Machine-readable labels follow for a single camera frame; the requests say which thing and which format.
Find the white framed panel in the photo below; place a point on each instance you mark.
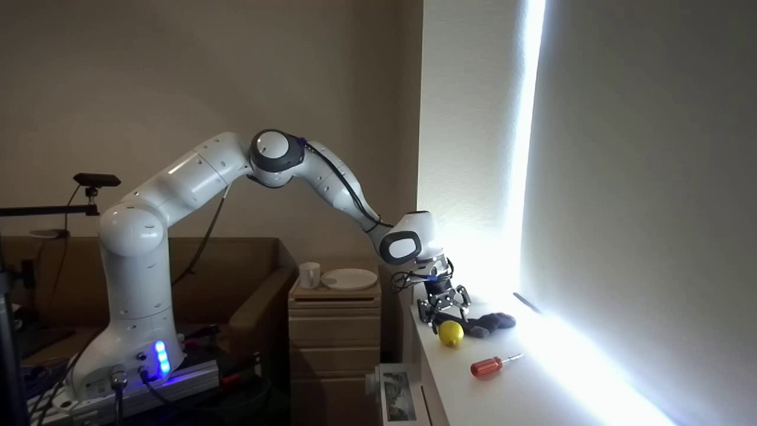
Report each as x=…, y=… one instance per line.
x=395, y=393

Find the yellow lemon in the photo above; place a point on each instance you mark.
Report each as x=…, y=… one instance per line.
x=451, y=335

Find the white plate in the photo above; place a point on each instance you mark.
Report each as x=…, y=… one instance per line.
x=347, y=278

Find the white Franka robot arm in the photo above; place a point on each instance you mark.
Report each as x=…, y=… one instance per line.
x=143, y=237

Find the brown cardboard box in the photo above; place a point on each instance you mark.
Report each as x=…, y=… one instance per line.
x=237, y=276

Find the white window blind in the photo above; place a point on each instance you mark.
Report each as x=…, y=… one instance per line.
x=647, y=197

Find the grey robot base platform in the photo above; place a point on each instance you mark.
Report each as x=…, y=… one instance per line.
x=184, y=376

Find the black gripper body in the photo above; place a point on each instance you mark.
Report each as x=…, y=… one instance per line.
x=440, y=288

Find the white cup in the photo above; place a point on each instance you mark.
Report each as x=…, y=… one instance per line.
x=311, y=276

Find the white window sill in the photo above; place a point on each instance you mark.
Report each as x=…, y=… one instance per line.
x=488, y=393

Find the beige drawer cabinet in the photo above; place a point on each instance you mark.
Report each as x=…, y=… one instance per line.
x=333, y=346

